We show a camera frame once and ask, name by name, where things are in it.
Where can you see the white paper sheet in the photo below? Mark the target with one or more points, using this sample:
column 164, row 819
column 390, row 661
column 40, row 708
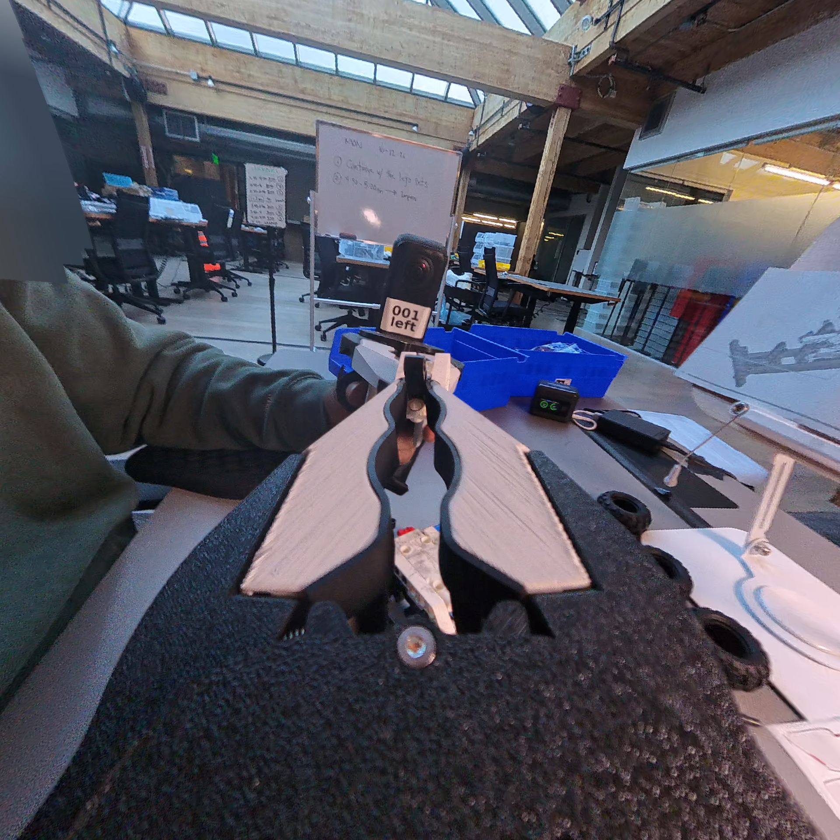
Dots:
column 715, row 439

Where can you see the black toy tyre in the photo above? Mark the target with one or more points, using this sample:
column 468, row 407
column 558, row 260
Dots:
column 679, row 571
column 748, row 669
column 610, row 515

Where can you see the black office chair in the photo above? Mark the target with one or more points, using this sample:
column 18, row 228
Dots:
column 334, row 275
column 220, row 249
column 489, row 295
column 131, row 249

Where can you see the person's green sweatshirt torso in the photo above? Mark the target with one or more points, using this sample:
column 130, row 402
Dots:
column 59, row 459

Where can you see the stack of clear plastic boxes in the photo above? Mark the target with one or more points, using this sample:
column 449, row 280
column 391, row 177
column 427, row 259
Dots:
column 495, row 246

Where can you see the wooden top table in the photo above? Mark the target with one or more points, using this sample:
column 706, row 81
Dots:
column 177, row 220
column 361, row 260
column 564, row 289

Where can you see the grey desk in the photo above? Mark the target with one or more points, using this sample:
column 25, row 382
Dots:
column 558, row 453

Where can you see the whiteboard on stand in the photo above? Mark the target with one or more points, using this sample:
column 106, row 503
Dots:
column 387, row 177

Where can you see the person's left hand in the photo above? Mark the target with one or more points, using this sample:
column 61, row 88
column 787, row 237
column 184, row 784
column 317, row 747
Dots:
column 348, row 400

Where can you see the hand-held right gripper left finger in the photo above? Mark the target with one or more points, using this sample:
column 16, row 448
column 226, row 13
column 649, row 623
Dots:
column 321, row 518

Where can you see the white brick toy truck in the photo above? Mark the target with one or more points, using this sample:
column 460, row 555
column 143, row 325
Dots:
column 420, row 571

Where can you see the white instruction booklet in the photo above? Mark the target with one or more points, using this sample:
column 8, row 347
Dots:
column 787, row 315

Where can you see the small whiteboard with notes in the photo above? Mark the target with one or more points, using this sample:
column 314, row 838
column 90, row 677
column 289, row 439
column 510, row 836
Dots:
column 266, row 197

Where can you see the black power adapter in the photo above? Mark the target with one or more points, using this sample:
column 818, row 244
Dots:
column 633, row 430

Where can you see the storage shelf with bins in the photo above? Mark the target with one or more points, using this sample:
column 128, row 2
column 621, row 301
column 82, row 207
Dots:
column 682, row 321

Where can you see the black desk mat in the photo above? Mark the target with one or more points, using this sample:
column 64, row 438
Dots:
column 656, row 479

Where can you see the clear plastic bags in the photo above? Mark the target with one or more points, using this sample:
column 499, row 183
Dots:
column 558, row 347

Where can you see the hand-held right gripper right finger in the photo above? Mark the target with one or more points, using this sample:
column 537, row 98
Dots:
column 512, row 518

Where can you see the person's left forearm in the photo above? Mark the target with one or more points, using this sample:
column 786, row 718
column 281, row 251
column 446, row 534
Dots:
column 229, row 394

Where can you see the black power bank with screen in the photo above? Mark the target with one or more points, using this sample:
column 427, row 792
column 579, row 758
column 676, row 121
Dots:
column 554, row 397

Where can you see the black pole stand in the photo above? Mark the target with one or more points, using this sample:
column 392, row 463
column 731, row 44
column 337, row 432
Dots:
column 272, row 295

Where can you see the white sticker sheet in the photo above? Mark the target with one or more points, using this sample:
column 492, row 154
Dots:
column 814, row 748

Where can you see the black bent brick liftarm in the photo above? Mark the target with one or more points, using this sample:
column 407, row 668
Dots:
column 413, row 380

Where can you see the black chair armrest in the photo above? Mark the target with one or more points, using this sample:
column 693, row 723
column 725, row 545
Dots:
column 210, row 472

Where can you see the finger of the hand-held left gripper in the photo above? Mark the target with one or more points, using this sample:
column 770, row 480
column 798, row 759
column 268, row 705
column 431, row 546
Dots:
column 374, row 371
column 443, row 374

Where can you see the white booklet stand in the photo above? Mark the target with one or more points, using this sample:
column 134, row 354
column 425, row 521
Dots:
column 709, row 577

